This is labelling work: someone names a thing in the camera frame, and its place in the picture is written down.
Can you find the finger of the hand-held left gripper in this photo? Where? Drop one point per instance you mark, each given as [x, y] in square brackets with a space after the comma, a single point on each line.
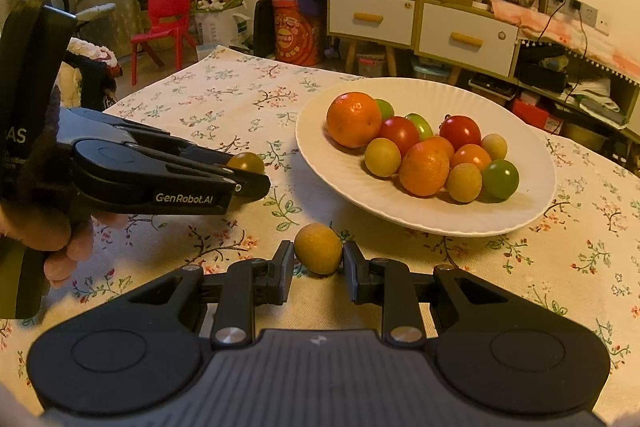
[175, 144]
[252, 187]

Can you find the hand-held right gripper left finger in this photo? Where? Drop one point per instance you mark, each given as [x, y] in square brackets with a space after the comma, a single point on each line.
[287, 264]

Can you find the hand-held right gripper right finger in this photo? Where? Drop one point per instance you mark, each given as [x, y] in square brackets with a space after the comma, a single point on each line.
[350, 267]

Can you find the brownish green tomato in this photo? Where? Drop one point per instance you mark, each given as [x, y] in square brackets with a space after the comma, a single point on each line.
[247, 162]

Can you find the yellow longan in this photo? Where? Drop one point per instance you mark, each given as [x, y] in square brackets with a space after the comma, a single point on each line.
[318, 248]
[464, 182]
[494, 146]
[382, 157]

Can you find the white ribbed plate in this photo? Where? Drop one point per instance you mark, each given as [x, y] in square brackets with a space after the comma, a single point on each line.
[350, 187]

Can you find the large orange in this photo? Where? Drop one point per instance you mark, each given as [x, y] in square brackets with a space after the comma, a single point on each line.
[353, 119]

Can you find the orange tomato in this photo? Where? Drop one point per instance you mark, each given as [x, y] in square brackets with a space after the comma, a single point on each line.
[424, 167]

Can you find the red tomato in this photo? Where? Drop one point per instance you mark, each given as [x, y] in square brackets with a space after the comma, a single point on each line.
[402, 132]
[460, 132]

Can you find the orange tomato mid-left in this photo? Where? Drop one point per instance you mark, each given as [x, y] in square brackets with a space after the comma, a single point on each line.
[472, 155]

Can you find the person's left hand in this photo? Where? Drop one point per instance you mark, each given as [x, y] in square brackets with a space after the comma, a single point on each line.
[30, 227]

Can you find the fluffy white cushion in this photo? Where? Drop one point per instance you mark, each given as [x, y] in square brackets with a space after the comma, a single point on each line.
[85, 67]

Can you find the white plastic bag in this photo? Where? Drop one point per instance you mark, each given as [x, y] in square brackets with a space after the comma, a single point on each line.
[222, 27]

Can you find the red plastic chair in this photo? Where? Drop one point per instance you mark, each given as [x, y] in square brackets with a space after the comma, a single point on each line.
[167, 12]

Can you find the black chair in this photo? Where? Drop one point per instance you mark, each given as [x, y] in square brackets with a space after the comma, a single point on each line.
[262, 27]

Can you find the orange printed bag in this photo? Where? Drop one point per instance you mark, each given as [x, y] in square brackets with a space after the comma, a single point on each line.
[295, 32]

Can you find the clear storage box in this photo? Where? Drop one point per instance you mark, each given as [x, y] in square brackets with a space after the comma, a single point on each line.
[430, 72]
[371, 64]

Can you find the red box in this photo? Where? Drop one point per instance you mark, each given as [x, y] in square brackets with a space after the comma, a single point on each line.
[530, 112]

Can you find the black device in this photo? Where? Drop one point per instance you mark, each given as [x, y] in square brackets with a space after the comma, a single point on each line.
[542, 74]

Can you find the low white drawer cabinet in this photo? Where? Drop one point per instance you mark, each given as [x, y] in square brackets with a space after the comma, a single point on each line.
[490, 27]

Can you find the pink cloth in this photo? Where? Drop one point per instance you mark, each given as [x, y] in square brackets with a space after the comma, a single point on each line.
[565, 37]

